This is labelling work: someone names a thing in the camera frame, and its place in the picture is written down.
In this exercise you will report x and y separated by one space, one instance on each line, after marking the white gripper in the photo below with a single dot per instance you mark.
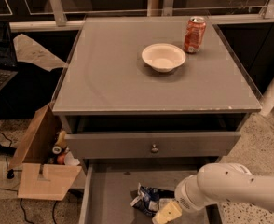
184 197

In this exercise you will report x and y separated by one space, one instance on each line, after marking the blue chip bag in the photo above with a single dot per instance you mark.
148 198

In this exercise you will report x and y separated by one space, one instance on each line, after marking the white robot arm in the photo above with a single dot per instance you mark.
242 184

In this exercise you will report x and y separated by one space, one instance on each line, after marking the round metal drawer knob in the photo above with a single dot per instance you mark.
154 149

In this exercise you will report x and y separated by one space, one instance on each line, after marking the grey open middle drawer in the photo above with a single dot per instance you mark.
111 185

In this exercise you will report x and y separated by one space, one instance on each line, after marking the grey top drawer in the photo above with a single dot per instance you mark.
138 145

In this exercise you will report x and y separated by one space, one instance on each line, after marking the grey drawer cabinet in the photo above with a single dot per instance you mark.
108 88

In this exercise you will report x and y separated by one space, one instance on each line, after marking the orange round object in box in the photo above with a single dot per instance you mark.
60 159

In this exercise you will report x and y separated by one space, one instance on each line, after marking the yellow bottle in box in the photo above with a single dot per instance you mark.
60 143

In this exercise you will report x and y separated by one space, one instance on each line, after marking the open cardboard box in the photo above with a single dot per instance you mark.
40 180

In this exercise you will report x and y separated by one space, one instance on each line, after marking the white paper bowl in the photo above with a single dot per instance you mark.
163 57

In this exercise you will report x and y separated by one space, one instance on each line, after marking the orange soda can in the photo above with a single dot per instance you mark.
195 30

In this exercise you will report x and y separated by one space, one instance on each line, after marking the grey metal railing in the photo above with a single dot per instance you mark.
51 15

